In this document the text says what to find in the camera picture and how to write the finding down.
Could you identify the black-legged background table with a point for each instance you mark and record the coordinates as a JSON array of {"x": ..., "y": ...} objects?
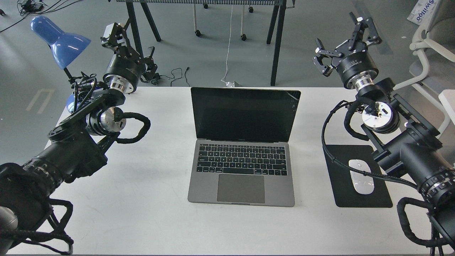
[{"x": 205, "y": 10}]

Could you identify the black cable bundle floor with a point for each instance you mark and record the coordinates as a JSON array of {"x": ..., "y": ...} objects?
[{"x": 28, "y": 8}]

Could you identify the blue desk lamp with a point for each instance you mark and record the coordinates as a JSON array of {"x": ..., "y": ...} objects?
[{"x": 65, "y": 47}]

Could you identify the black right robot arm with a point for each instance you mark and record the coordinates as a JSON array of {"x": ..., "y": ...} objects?
[{"x": 406, "y": 143}]

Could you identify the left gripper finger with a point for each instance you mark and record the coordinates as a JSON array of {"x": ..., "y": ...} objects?
[
  {"x": 115, "y": 35},
  {"x": 150, "y": 74}
]

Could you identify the white computer mouse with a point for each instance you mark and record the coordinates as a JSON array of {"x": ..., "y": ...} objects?
[{"x": 362, "y": 184}]

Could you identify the white office chair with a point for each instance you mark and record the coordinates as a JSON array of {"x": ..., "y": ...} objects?
[{"x": 433, "y": 44}]

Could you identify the white cardboard box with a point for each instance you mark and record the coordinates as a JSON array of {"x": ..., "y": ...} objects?
[{"x": 422, "y": 11}]

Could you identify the black mouse pad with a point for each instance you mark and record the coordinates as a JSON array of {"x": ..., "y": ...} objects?
[{"x": 351, "y": 189}]

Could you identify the grey laptop notebook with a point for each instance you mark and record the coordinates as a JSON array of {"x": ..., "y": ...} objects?
[{"x": 242, "y": 153}]

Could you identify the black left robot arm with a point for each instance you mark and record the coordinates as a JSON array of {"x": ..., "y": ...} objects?
[{"x": 79, "y": 143}]

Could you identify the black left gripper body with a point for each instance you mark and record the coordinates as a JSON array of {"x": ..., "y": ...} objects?
[{"x": 125, "y": 68}]

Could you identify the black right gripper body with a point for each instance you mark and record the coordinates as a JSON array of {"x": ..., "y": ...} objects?
[{"x": 354, "y": 60}]

